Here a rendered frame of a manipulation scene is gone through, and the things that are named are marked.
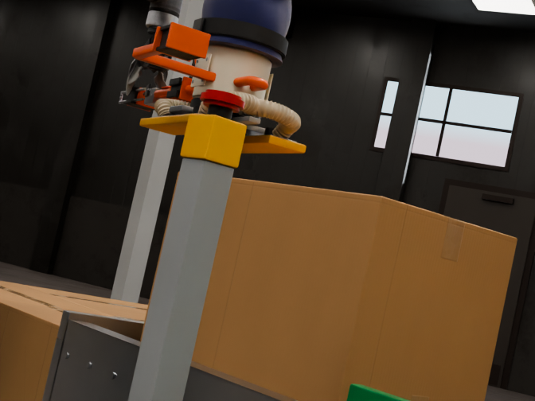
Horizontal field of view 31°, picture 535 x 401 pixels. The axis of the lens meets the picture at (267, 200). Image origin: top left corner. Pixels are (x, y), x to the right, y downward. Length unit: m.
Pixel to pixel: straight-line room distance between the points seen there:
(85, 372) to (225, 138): 0.69
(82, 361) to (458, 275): 0.76
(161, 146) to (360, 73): 6.45
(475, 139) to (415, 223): 9.72
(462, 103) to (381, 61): 1.15
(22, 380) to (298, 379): 0.98
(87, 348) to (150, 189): 3.87
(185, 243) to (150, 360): 0.18
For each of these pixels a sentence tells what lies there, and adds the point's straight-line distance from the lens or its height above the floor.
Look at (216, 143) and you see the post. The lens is 1.49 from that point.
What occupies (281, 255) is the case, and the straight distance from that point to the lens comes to 1.80.
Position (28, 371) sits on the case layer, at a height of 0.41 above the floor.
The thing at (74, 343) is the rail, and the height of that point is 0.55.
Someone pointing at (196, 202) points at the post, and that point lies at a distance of 1.48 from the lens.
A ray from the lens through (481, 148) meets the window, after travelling 11.41.
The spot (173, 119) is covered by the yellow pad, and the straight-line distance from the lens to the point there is 2.24.
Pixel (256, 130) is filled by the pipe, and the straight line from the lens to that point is 2.35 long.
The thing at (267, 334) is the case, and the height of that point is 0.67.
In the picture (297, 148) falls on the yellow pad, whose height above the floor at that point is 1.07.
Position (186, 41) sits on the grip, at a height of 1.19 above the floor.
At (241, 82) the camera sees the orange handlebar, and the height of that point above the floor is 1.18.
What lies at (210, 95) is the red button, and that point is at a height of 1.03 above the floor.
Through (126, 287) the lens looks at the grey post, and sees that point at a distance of 5.83.
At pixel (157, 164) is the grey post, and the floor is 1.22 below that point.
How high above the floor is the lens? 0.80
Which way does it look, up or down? 3 degrees up
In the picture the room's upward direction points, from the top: 12 degrees clockwise
